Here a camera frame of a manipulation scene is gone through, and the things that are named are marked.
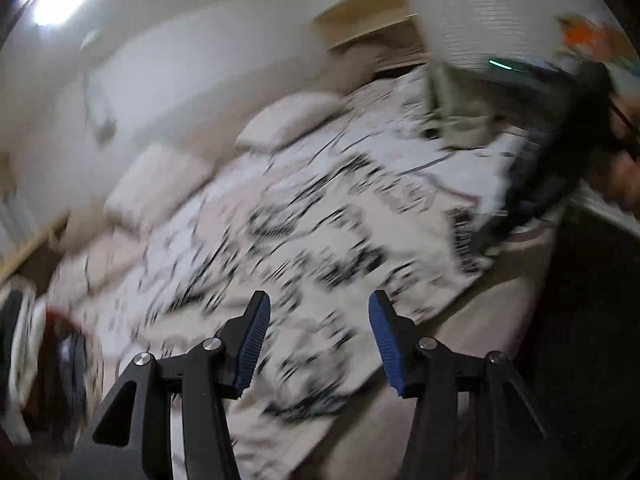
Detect beige graffiti print pants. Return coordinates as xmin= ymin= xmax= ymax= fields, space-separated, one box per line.
xmin=74 ymin=155 xmax=485 ymax=479

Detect stack of folded clothes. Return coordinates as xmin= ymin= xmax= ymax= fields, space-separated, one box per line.
xmin=1 ymin=276 xmax=103 ymax=448

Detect person right hand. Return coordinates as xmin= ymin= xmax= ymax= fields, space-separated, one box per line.
xmin=588 ymin=96 xmax=640 ymax=220

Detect crumpled olive garment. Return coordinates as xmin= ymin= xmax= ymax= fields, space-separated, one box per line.
xmin=423 ymin=62 xmax=499 ymax=150

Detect white louvered door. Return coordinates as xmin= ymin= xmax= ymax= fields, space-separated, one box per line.
xmin=411 ymin=0 xmax=610 ymax=66

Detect left fluffy white pillow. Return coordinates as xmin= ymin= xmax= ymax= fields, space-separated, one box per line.
xmin=104 ymin=144 xmax=215 ymax=234

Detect fluffy white pillow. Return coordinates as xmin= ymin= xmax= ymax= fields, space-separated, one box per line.
xmin=235 ymin=91 xmax=344 ymax=153
xmin=104 ymin=144 xmax=215 ymax=234

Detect bear pattern bed cover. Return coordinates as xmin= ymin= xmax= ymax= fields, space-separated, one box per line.
xmin=48 ymin=72 xmax=554 ymax=479

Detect wooden bed shelf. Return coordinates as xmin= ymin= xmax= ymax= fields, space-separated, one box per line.
xmin=0 ymin=212 xmax=70 ymax=282

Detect beige long bolster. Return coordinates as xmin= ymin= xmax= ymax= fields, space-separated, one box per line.
xmin=58 ymin=44 xmax=388 ymax=255

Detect right fluffy white pillow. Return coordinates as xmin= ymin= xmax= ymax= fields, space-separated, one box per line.
xmin=235 ymin=91 xmax=344 ymax=153

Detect cream wall niche shelf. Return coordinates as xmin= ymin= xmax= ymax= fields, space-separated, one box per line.
xmin=314 ymin=0 xmax=431 ymax=73

